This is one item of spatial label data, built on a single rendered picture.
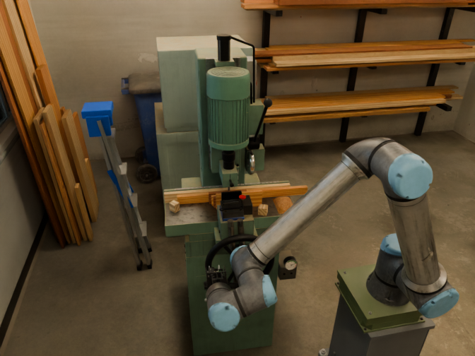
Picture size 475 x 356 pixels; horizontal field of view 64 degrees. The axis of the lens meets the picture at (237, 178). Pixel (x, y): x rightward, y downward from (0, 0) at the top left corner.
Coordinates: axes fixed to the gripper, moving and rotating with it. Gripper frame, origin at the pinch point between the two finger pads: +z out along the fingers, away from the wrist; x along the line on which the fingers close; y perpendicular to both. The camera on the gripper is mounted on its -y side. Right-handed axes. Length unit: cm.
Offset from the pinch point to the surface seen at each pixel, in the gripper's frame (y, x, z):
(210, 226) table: 13.5, -0.9, 20.3
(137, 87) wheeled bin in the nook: 84, 42, 195
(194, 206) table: 20.2, 5.3, 31.5
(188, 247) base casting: 3.4, 9.2, 24.0
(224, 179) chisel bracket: 33.2, -8.8, 25.4
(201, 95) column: 70, -2, 36
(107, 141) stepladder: 48, 51, 85
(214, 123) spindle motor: 58, -5, 15
